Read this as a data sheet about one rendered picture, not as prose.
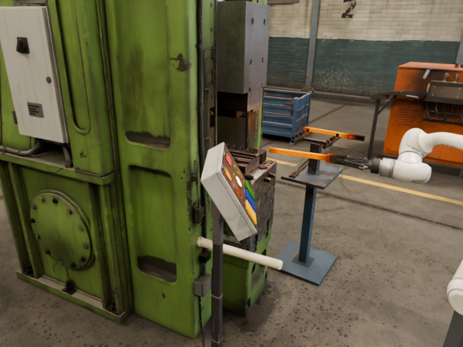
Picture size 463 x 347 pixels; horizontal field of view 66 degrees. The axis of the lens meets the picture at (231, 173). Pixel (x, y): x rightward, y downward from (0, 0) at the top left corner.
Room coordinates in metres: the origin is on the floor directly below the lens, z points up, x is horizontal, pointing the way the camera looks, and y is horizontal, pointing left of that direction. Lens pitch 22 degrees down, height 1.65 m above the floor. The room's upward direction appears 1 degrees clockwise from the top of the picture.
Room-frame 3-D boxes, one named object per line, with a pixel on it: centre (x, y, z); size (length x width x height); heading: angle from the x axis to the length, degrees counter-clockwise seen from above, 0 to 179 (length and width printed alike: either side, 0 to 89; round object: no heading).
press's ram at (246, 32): (1.98, 0.06, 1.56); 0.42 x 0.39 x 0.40; 64
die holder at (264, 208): (2.00, 0.06, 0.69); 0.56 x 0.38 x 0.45; 64
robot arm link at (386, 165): (1.59, -0.73, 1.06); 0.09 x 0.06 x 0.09; 154
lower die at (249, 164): (1.95, 0.07, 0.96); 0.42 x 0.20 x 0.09; 64
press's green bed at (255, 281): (2.00, 0.06, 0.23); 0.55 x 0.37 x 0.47; 64
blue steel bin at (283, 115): (5.93, -0.60, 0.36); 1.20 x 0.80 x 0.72; 62
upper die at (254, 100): (1.95, 0.07, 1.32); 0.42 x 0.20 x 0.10; 64
